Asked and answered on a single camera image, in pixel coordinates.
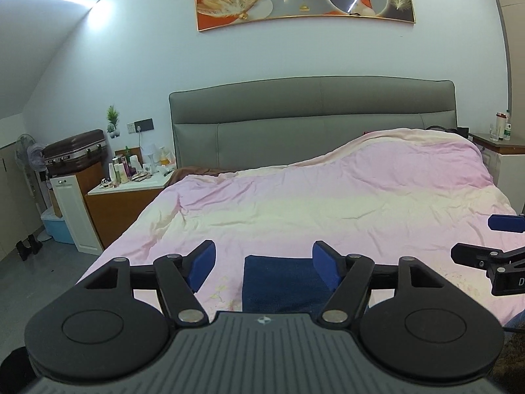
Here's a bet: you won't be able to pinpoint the blue denim pants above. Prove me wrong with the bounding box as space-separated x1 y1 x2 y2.
243 254 338 316

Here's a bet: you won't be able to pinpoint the small potted green plant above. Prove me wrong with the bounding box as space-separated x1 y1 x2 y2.
105 105 122 139

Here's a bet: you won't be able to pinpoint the grey upholstered headboard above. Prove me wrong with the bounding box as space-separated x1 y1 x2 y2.
169 76 458 172

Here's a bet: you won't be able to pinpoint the brown bed sheet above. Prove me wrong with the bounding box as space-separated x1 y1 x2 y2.
169 166 239 187

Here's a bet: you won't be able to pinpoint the cluster of cosmetic bottles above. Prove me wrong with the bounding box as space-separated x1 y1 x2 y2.
99 144 177 190

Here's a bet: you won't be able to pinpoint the brown suitcase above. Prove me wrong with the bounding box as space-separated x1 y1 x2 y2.
43 128 108 178

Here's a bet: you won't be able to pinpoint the beige closet doors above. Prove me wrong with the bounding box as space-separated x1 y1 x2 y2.
0 140 44 262

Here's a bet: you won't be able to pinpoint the pair of black shoes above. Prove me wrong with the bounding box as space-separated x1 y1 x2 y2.
15 234 44 262

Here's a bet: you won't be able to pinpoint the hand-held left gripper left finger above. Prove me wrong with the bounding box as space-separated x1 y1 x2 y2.
76 239 217 325

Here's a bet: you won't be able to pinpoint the white standing fan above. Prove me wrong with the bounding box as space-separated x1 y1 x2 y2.
15 133 53 244

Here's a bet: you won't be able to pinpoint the white narrow cabinet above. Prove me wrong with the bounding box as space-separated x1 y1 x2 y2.
50 174 105 255

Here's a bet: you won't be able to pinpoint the light blue storage box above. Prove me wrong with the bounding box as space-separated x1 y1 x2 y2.
40 208 74 244

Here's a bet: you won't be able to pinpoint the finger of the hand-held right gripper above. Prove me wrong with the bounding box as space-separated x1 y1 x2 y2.
487 212 525 234
450 243 525 272

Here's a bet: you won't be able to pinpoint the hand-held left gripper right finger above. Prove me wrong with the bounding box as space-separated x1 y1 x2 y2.
312 240 452 326

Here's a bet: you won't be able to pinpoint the beige wardrobe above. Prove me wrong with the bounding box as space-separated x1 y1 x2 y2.
490 0 525 136

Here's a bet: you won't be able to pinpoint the dark cloth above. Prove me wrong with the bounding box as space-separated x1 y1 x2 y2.
488 310 525 386

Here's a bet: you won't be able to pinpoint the pink duvet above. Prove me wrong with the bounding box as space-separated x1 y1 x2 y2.
98 128 525 321

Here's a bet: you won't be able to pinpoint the dark wall socket panel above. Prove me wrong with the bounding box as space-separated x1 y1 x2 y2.
126 118 155 134

